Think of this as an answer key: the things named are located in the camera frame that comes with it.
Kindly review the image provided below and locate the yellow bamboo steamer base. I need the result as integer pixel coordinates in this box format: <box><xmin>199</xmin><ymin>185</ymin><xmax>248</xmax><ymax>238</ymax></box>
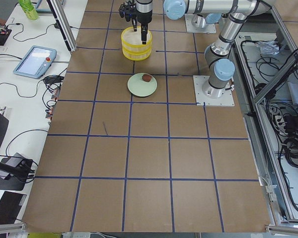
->
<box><xmin>122</xmin><ymin>47</ymin><xmax>151</xmax><ymax>61</ymax></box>

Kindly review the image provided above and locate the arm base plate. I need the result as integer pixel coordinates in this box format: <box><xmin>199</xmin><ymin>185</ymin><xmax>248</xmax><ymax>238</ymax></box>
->
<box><xmin>185</xmin><ymin>14</ymin><xmax>216</xmax><ymax>34</ymax></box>
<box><xmin>193</xmin><ymin>75</ymin><xmax>235</xmax><ymax>107</ymax></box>

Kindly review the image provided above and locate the brown bun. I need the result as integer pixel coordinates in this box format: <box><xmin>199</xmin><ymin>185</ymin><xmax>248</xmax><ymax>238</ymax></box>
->
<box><xmin>142</xmin><ymin>74</ymin><xmax>152</xmax><ymax>82</ymax></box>

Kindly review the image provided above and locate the black power adapter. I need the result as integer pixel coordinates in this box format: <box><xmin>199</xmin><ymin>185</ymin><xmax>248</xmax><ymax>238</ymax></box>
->
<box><xmin>43</xmin><ymin>75</ymin><xmax>64</xmax><ymax>84</ymax></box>

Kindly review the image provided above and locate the teach pendant tablet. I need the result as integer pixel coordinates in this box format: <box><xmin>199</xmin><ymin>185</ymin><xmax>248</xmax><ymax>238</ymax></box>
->
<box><xmin>13</xmin><ymin>46</ymin><xmax>57</xmax><ymax>79</ymax></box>

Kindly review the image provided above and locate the light green plate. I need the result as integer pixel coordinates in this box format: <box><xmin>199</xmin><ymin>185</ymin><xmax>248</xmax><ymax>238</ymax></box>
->
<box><xmin>127</xmin><ymin>73</ymin><xmax>157</xmax><ymax>97</ymax></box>

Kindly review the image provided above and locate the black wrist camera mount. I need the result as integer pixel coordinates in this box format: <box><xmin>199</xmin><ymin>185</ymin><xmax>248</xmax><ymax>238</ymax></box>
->
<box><xmin>119</xmin><ymin>0</ymin><xmax>137</xmax><ymax>22</ymax></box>

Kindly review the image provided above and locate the green plastic bottle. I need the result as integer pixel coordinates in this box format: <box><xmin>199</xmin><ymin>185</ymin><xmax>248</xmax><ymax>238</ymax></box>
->
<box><xmin>18</xmin><ymin>0</ymin><xmax>39</xmax><ymax>20</ymax></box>

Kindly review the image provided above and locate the aluminium frame post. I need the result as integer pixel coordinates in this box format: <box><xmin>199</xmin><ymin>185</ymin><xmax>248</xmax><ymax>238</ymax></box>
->
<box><xmin>47</xmin><ymin>0</ymin><xmax>77</xmax><ymax>52</ymax></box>

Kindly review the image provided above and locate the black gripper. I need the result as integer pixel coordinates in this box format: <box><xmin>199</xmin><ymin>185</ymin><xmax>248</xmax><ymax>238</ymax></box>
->
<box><xmin>132</xmin><ymin>0</ymin><xmax>153</xmax><ymax>45</ymax></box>

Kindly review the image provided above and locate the yellow bamboo steamer basket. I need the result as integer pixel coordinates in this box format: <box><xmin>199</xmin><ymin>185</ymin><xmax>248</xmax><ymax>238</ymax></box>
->
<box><xmin>121</xmin><ymin>26</ymin><xmax>152</xmax><ymax>53</ymax></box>

